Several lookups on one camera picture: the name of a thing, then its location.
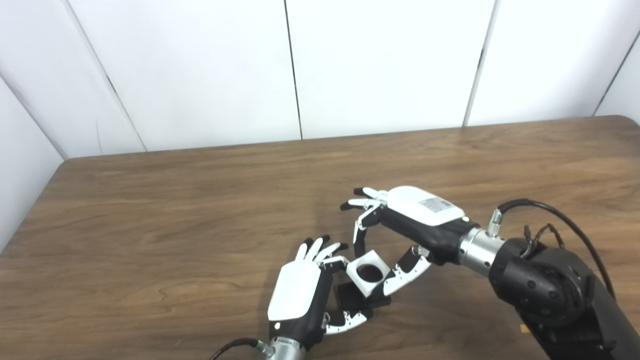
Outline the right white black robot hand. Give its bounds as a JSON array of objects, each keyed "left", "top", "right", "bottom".
[{"left": 339, "top": 185, "right": 482, "bottom": 298}]

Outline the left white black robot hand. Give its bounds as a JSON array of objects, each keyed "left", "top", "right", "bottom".
[{"left": 267, "top": 235, "right": 374, "bottom": 351}]

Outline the black peg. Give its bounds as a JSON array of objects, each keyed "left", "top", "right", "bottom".
[{"left": 335, "top": 280, "right": 392, "bottom": 314}]

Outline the white square piece with hole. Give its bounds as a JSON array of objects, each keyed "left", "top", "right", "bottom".
[{"left": 345, "top": 250, "right": 392, "bottom": 298}]

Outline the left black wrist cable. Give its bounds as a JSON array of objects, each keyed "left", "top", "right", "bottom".
[{"left": 208, "top": 338, "right": 274, "bottom": 360}]

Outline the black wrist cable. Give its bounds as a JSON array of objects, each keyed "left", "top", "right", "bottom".
[
  {"left": 487, "top": 198, "right": 617, "bottom": 299},
  {"left": 208, "top": 338, "right": 274, "bottom": 360}
]

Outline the right thin wire bundle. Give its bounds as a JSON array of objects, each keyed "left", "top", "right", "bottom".
[{"left": 522, "top": 223, "right": 566, "bottom": 252}]

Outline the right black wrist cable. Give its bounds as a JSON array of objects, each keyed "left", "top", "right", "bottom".
[{"left": 487, "top": 198, "right": 617, "bottom": 299}]

